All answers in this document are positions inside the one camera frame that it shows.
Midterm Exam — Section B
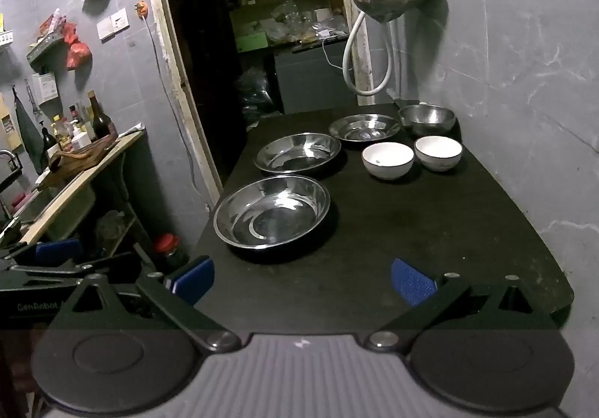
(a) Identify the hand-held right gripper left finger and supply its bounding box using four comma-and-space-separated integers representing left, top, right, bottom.
56, 255, 241, 353

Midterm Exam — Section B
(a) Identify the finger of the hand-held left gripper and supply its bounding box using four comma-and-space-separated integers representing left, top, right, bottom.
0, 252, 155, 288
0, 237, 86, 265

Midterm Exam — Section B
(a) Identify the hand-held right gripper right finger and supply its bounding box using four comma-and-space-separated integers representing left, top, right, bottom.
365, 257, 562, 353

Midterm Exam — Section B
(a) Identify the large deep steel plate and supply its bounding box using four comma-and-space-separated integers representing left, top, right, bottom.
213, 175, 331, 250

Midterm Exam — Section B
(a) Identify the white bowl with red rim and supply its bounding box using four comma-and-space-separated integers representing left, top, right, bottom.
361, 142, 415, 180

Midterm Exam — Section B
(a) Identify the white bowl with dark rim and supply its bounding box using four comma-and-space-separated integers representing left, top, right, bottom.
414, 136, 463, 173

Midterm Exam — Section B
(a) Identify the small steel plate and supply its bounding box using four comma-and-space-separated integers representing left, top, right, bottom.
328, 114, 402, 143

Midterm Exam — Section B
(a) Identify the medium steel plate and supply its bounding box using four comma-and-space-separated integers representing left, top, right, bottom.
254, 132, 342, 174

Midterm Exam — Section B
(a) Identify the red lid jar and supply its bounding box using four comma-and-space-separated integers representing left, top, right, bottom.
153, 233, 190, 271

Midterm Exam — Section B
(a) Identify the wooden kitchen counter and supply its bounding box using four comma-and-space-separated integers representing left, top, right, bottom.
19, 130, 146, 245

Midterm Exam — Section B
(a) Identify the metal faucet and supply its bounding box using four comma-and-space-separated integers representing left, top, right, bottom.
0, 149, 22, 194

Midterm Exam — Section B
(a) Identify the wooden cutting board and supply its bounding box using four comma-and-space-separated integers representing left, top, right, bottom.
37, 134, 120, 189

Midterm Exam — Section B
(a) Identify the dark green cloth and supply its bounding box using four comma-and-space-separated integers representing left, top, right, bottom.
13, 95, 45, 170

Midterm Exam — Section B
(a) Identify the brown paper box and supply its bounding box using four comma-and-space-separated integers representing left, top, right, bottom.
0, 93, 22, 152

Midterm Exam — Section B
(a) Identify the cluster of condiment bottles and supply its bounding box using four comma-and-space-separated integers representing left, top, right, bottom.
40, 90, 115, 154

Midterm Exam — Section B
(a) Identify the grey metal sheet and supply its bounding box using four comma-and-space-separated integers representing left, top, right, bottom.
388, 93, 422, 110

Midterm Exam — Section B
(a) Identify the black plastic bag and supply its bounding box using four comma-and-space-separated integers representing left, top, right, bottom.
236, 67, 284, 119

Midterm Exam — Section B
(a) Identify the dark cabinet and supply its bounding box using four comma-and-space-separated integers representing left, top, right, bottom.
274, 41, 370, 114

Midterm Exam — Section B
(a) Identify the cluttered storage shelf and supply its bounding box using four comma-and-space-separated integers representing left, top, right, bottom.
229, 0, 349, 54

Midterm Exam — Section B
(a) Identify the white wall container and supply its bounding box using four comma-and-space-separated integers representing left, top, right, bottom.
30, 72, 59, 103

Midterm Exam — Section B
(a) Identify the grey wall cable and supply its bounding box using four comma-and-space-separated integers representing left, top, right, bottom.
143, 15, 209, 208

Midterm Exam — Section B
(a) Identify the metal wall rack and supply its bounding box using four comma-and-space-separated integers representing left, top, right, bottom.
25, 34, 66, 72

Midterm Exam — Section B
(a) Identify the pale wooden door frame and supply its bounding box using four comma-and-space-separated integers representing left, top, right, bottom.
138, 0, 225, 194

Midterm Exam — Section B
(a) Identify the white hose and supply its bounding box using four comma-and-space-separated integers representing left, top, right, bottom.
343, 10, 398, 97

